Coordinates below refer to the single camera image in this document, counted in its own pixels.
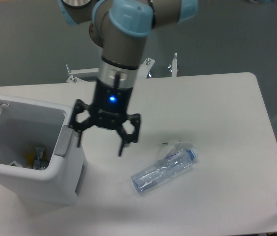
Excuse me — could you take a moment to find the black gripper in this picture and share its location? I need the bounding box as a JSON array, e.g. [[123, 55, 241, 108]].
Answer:
[[68, 79, 142, 157]]

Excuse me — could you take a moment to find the white push-button trash can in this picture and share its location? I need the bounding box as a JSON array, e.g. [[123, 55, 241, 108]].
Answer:
[[0, 94, 87, 205]]

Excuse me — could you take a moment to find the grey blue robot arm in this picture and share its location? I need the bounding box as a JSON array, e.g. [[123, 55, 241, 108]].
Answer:
[[58, 0, 198, 148]]

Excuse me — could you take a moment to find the trash inside can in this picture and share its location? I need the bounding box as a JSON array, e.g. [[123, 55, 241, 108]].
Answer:
[[8, 147, 50, 171]]

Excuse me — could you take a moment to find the crushed clear plastic bottle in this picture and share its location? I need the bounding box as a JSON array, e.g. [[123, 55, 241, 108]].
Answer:
[[131, 140, 199, 195]]

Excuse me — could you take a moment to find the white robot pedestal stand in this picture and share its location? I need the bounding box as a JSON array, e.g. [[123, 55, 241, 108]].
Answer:
[[66, 52, 179, 83]]

